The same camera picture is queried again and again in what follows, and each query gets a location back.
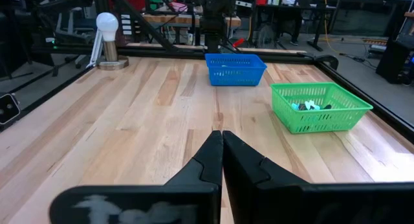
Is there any white strip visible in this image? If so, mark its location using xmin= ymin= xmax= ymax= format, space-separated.
xmin=87 ymin=28 xmax=105 ymax=69

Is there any black table-level camera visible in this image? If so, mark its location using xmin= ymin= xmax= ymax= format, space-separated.
xmin=0 ymin=92 xmax=21 ymax=125

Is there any blue plastic basket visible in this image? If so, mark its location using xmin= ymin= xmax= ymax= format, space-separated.
xmin=204 ymin=52 xmax=268 ymax=87

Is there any black background desk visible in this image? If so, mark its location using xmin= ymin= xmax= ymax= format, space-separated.
xmin=255 ymin=3 xmax=339 ymax=52

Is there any green plastic basket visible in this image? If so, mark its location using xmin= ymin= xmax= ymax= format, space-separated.
xmin=270 ymin=82 xmax=374 ymax=135

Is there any black aluminium table frame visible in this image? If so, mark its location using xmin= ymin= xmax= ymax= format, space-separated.
xmin=0 ymin=0 xmax=414 ymax=142

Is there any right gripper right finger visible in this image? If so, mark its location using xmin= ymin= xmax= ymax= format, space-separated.
xmin=222 ymin=130 xmax=414 ymax=224

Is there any pink striped object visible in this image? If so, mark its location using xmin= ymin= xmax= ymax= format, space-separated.
xmin=169 ymin=1 xmax=189 ymax=13

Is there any power strip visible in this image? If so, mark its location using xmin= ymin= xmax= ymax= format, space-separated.
xmin=368 ymin=43 xmax=389 ymax=55

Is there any white light bulb lamp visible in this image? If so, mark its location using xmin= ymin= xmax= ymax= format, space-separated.
xmin=95 ymin=12 xmax=130 ymax=71

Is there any yellow hanging cable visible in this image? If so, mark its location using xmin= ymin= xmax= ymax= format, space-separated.
xmin=322 ymin=0 xmax=339 ymax=55

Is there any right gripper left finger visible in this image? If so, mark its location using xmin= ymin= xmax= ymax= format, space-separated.
xmin=49 ymin=130 xmax=224 ymax=224

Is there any cabinet with white labels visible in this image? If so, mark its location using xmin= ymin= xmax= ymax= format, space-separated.
xmin=116 ymin=10 xmax=143 ymax=45

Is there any grey office chair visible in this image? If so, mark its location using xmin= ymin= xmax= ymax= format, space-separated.
xmin=53 ymin=5 xmax=96 ymax=45

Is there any wooden background table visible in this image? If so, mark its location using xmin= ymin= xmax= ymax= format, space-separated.
xmin=142 ymin=12 xmax=243 ymax=45

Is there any black cabinet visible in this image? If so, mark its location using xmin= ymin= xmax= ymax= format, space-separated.
xmin=375 ymin=10 xmax=414 ymax=86

